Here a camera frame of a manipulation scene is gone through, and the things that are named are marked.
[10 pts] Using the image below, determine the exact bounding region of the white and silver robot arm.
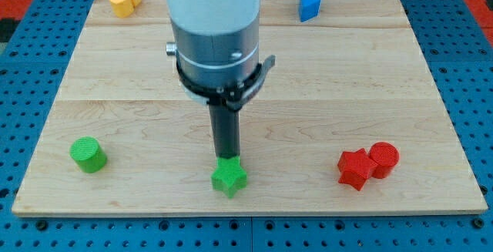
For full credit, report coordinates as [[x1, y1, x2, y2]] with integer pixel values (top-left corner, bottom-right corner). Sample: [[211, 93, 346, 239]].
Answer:
[[167, 0, 260, 105]]

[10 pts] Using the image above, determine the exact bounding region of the green star block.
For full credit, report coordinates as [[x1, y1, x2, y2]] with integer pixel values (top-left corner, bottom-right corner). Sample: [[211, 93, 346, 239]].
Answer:
[[211, 156, 247, 198]]

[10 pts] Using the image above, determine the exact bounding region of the red star block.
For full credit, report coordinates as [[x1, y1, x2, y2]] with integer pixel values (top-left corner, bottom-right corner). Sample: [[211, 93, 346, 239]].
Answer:
[[337, 148, 377, 191]]

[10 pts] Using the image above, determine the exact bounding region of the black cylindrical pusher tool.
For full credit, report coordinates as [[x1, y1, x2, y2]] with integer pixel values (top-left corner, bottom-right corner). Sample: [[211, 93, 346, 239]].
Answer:
[[209, 106, 240, 159]]

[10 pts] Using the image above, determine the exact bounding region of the wooden board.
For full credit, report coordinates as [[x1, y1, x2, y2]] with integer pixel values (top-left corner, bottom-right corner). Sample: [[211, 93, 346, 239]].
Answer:
[[12, 0, 488, 217]]

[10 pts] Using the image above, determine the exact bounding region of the blue triangle block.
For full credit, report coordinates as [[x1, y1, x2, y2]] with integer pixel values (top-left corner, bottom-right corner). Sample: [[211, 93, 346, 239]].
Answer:
[[298, 0, 320, 22]]

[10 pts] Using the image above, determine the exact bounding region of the red cylinder block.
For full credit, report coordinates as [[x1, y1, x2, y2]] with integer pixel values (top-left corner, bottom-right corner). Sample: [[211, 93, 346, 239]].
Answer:
[[369, 142, 400, 179]]

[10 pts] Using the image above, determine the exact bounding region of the green cylinder block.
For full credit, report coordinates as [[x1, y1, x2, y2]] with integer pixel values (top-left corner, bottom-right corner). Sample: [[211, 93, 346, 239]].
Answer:
[[69, 136, 107, 173]]

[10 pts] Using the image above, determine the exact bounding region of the yellow heart block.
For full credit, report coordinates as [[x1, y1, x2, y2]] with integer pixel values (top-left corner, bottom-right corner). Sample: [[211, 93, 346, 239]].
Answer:
[[109, 0, 134, 18]]

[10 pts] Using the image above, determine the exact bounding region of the black clamp ring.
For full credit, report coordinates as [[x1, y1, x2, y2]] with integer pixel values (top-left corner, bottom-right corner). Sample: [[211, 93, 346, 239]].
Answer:
[[176, 54, 277, 113]]

